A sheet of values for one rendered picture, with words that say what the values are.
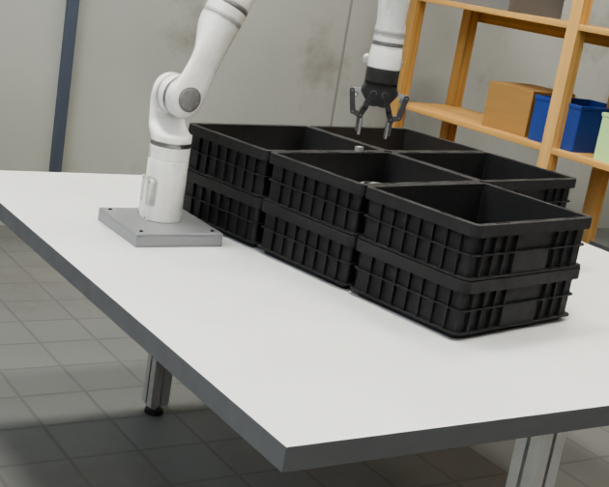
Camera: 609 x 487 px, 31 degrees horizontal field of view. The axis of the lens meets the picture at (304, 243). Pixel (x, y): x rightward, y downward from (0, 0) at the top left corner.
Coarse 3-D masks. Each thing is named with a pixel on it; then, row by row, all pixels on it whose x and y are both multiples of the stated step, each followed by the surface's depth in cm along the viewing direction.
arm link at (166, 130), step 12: (168, 72) 241; (156, 84) 240; (156, 96) 240; (156, 108) 242; (156, 120) 242; (168, 120) 243; (180, 120) 246; (156, 132) 241; (168, 132) 240; (180, 132) 242; (156, 144) 241; (168, 144) 240; (180, 144) 240
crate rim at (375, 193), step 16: (368, 192) 219; (384, 192) 216; (512, 192) 240; (400, 208) 213; (416, 208) 210; (432, 208) 208; (560, 208) 231; (448, 224) 204; (464, 224) 202; (480, 224) 201; (496, 224) 203; (512, 224) 206; (528, 224) 210; (544, 224) 214; (560, 224) 218; (576, 224) 222
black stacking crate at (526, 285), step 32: (384, 256) 217; (352, 288) 224; (384, 288) 219; (416, 288) 212; (448, 288) 205; (480, 288) 205; (512, 288) 215; (544, 288) 222; (416, 320) 214; (448, 320) 207; (480, 320) 211; (512, 320) 217; (544, 320) 225
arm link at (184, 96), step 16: (208, 0) 239; (208, 16) 237; (224, 16) 237; (240, 16) 239; (208, 32) 236; (224, 32) 237; (208, 48) 237; (224, 48) 239; (192, 64) 236; (208, 64) 237; (176, 80) 236; (192, 80) 236; (208, 80) 239; (176, 96) 235; (192, 96) 237; (176, 112) 237; (192, 112) 239
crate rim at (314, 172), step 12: (276, 156) 238; (396, 156) 264; (288, 168) 235; (300, 168) 233; (312, 168) 230; (432, 168) 256; (324, 180) 228; (336, 180) 225; (348, 180) 223; (468, 180) 248; (360, 192) 221
